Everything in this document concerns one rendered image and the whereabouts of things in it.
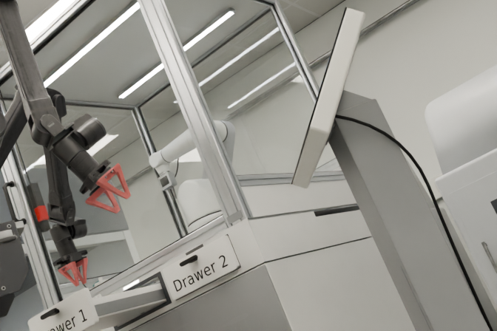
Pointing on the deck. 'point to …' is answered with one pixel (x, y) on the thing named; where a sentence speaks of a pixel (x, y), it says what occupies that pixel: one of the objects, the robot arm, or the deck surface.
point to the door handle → (10, 202)
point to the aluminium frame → (176, 58)
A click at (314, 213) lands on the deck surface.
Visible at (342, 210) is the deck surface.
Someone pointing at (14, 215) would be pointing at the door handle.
